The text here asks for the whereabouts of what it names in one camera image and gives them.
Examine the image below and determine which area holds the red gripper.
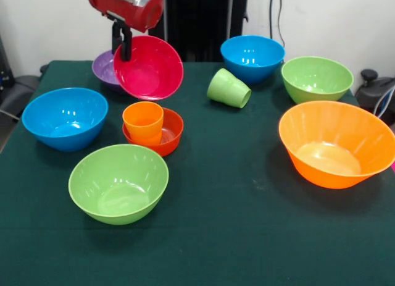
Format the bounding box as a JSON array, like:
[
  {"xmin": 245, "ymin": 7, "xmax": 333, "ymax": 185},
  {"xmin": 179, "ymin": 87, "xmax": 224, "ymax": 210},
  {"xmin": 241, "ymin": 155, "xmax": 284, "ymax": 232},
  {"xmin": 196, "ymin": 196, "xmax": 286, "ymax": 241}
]
[{"xmin": 87, "ymin": 0, "xmax": 164, "ymax": 62}]

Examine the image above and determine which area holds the small pink plastic bowl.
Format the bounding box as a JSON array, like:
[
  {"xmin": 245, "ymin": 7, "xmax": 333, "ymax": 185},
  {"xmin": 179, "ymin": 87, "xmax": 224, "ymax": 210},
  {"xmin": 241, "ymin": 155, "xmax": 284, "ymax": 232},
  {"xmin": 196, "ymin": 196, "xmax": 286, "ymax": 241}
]
[{"xmin": 113, "ymin": 35, "xmax": 185, "ymax": 101}]

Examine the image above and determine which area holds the orange plastic cup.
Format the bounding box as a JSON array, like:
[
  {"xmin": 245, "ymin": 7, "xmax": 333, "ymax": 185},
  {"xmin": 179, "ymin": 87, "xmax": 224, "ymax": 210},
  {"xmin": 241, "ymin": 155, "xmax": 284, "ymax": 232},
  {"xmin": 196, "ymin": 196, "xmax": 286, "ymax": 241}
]
[{"xmin": 122, "ymin": 101, "xmax": 164, "ymax": 146}]

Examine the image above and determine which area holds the small red-orange plastic bowl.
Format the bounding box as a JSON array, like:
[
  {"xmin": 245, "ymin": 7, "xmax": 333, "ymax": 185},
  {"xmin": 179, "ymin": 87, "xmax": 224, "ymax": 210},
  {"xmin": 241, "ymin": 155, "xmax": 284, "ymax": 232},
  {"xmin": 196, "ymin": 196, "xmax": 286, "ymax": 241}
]
[{"xmin": 122, "ymin": 107, "xmax": 185, "ymax": 158}]

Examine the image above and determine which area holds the green plastic cup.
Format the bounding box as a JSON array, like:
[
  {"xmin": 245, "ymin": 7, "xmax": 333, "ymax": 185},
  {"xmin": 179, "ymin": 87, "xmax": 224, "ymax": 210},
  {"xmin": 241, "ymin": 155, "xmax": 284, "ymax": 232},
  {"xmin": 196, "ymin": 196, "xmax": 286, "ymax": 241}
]
[{"xmin": 207, "ymin": 67, "xmax": 252, "ymax": 109}]

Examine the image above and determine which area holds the purple plastic bowl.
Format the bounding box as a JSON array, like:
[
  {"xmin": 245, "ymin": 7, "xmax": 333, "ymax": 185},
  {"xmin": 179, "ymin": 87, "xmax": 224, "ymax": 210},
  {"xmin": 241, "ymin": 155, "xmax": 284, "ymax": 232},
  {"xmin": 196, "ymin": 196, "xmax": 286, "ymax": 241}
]
[{"xmin": 91, "ymin": 49, "xmax": 125, "ymax": 94}]

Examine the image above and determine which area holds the blue plastic bowl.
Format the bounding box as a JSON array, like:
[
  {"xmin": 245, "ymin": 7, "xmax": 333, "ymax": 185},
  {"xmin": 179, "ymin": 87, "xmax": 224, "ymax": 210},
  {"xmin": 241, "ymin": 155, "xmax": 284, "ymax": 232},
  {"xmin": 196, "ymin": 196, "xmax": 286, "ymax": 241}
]
[
  {"xmin": 220, "ymin": 35, "xmax": 286, "ymax": 85},
  {"xmin": 21, "ymin": 87, "xmax": 109, "ymax": 153}
]

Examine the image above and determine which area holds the green plastic bowl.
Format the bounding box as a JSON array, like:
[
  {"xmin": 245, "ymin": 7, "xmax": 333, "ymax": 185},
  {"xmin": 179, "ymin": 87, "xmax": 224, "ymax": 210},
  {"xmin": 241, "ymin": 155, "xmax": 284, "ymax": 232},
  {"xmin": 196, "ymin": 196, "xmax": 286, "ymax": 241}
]
[
  {"xmin": 68, "ymin": 144, "xmax": 170, "ymax": 226},
  {"xmin": 280, "ymin": 56, "xmax": 354, "ymax": 104}
]

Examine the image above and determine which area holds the dark green tablecloth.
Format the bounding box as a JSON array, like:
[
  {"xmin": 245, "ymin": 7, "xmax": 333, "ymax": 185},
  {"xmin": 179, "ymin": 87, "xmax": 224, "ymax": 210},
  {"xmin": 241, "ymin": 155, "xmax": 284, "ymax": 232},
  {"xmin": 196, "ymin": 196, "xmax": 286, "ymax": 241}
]
[{"xmin": 0, "ymin": 59, "xmax": 395, "ymax": 286}]

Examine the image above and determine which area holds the large orange plastic bowl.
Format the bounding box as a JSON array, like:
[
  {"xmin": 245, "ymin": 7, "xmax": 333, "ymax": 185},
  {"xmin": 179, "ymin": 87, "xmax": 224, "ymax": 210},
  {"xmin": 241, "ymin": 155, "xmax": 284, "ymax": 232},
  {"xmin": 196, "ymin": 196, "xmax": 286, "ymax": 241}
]
[{"xmin": 278, "ymin": 100, "xmax": 395, "ymax": 190}]

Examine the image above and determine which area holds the grey pedestal leg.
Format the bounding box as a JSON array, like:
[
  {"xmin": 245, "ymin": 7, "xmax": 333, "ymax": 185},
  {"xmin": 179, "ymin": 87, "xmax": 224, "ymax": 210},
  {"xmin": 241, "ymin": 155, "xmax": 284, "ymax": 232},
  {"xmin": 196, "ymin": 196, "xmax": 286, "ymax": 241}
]
[
  {"xmin": 0, "ymin": 74, "xmax": 41, "ymax": 120},
  {"xmin": 354, "ymin": 69, "xmax": 395, "ymax": 125}
]

